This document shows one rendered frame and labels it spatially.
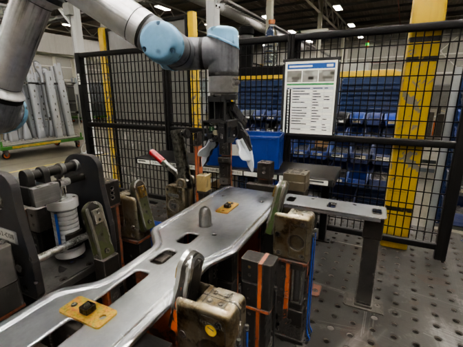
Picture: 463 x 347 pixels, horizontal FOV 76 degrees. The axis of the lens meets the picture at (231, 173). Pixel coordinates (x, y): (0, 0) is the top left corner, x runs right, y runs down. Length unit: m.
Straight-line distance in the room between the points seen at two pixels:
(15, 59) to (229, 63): 0.55
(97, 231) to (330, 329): 0.65
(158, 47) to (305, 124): 0.81
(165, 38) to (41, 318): 0.50
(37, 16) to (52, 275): 0.62
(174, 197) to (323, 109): 0.70
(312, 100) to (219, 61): 0.62
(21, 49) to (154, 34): 0.44
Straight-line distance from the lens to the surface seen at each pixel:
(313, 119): 1.28
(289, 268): 0.76
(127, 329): 0.48
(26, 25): 0.96
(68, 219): 0.70
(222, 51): 0.74
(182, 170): 0.87
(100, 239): 0.67
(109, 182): 0.73
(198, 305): 0.43
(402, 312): 1.07
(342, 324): 0.96
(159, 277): 0.57
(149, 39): 0.63
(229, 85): 0.74
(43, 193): 0.61
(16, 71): 0.99
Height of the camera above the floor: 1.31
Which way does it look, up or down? 15 degrees down
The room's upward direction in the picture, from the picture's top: straight up
